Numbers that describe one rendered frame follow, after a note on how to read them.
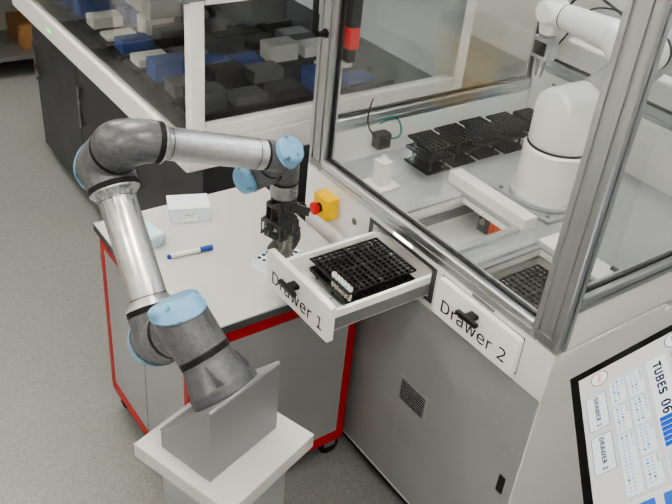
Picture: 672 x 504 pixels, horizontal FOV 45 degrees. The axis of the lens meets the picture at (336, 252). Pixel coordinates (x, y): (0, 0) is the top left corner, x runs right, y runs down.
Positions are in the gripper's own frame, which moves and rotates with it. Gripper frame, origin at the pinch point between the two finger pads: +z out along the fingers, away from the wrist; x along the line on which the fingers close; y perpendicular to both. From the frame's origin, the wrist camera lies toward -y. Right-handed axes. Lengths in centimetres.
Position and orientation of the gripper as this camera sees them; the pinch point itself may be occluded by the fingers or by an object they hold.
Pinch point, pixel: (285, 253)
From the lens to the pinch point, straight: 231.4
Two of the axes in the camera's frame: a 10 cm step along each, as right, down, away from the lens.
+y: -6.0, 4.1, -6.9
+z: -0.8, 8.3, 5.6
